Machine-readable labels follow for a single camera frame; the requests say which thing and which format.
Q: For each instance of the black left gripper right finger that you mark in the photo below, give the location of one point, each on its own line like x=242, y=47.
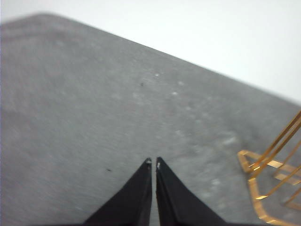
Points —
x=174, y=202

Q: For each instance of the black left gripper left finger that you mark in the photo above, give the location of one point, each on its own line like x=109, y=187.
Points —
x=131, y=202

